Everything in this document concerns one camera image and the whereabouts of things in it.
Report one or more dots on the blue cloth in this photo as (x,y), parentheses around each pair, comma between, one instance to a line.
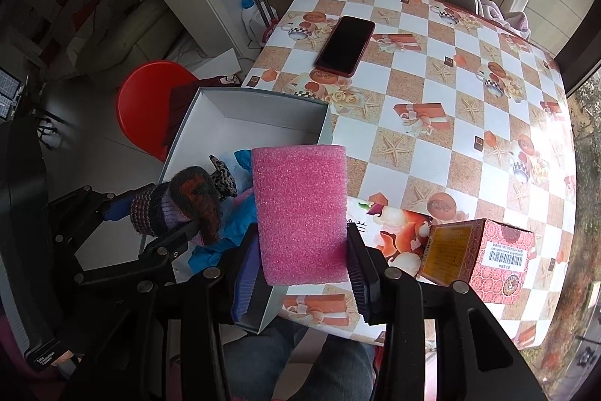
(234,234)

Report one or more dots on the white snack packet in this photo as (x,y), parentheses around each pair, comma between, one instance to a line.
(399,236)

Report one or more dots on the dark knitted glove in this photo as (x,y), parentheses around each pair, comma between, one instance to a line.
(188,194)

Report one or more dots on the dark window frame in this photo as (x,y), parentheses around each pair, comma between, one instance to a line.
(580,48)

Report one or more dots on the grey cushion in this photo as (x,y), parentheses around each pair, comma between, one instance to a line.
(466,0)

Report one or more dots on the pale pink towel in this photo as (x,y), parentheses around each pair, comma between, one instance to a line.
(509,20)

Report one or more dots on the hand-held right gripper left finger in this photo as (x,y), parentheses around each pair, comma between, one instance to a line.
(246,283)

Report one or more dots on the white paper sheet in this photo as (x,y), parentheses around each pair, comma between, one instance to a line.
(220,62)

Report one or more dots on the white cardboard box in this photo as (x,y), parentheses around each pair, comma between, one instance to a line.
(263,114)

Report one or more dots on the red patterned cardboard box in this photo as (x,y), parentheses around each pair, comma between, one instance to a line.
(502,260)

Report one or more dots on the red plastic stool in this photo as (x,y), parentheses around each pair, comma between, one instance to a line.
(145,109)

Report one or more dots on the white polka-dot bow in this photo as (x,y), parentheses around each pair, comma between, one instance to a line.
(223,178)

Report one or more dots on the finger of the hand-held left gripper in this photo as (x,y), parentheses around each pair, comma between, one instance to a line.
(117,207)
(159,253)

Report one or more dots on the checkered printed tablecloth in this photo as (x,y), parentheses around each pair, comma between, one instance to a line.
(422,138)

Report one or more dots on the dark smartphone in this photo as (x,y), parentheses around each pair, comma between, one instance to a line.
(345,46)

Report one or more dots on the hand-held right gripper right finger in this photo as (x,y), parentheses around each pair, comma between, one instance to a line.
(362,272)

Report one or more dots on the white bottle with blue cap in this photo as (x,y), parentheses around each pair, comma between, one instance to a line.
(251,19)

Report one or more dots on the person's jeans leg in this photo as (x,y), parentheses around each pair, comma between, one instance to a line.
(305,363)

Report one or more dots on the white sofa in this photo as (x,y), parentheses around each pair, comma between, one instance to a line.
(126,34)

